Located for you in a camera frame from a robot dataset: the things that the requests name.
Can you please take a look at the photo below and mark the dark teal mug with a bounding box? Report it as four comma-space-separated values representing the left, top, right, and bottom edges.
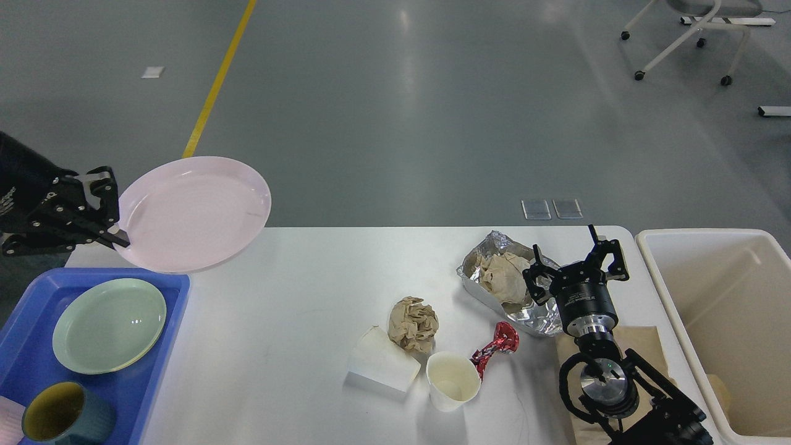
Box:
22, 381, 117, 444

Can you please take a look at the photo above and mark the crumpled aluminium foil tray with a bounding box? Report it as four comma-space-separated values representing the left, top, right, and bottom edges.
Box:
457, 231, 562, 337

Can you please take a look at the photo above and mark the pink object tray corner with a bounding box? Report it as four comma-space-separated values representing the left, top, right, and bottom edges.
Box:
1, 396, 25, 444

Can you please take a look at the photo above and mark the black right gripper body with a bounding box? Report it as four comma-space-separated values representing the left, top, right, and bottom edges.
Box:
549, 262, 619, 338

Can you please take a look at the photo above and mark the crumpled paper in foil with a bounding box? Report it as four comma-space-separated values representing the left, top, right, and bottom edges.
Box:
476, 252, 531, 306

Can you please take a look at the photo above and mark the pink plate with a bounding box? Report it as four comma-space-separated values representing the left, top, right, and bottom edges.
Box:
115, 156, 272, 274

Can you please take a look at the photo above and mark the floor outlet cover right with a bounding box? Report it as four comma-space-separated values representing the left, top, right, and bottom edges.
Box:
552, 199, 584, 219

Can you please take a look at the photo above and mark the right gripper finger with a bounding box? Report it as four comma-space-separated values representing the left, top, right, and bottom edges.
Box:
522, 245, 561, 306
582, 224, 630, 282

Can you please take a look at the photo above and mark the crumpled brown paper ball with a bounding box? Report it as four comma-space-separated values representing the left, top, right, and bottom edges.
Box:
387, 296, 439, 354

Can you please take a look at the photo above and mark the white office chair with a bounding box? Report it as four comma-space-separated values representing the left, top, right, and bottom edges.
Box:
633, 1, 764, 87

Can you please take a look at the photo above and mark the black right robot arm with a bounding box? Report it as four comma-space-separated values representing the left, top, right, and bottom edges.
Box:
522, 225, 714, 444

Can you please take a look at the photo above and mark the brown paper bag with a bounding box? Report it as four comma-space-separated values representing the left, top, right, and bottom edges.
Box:
556, 326, 676, 444

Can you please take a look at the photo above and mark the floor outlet cover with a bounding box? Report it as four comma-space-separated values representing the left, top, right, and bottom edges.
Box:
552, 199, 584, 219
522, 199, 552, 221

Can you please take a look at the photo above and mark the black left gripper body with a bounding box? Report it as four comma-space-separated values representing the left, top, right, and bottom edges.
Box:
1, 132, 77, 234

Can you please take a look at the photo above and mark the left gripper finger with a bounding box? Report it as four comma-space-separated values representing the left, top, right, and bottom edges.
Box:
2, 233, 76, 256
28, 166, 130, 248

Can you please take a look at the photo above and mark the white furniture leg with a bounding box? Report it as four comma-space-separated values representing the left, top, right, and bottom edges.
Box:
757, 105, 791, 118

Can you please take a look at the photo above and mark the beige plastic bin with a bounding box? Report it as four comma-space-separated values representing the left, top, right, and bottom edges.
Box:
635, 228, 790, 444

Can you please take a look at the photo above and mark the blue plastic tray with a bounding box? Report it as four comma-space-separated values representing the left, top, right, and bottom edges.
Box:
1, 268, 190, 444

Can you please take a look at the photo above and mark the floor outlet cover left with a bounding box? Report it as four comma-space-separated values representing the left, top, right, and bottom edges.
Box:
522, 199, 552, 221

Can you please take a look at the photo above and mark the white paper cup lying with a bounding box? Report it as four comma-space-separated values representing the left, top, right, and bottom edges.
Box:
347, 326, 421, 392

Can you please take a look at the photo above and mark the red foil wrapper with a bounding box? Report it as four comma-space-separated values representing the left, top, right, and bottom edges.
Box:
470, 321, 520, 380

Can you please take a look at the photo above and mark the white paper cup upright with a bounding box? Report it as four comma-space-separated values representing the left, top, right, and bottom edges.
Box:
426, 352, 482, 412

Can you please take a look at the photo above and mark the light green plate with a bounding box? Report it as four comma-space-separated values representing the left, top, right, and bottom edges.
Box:
52, 278, 167, 375

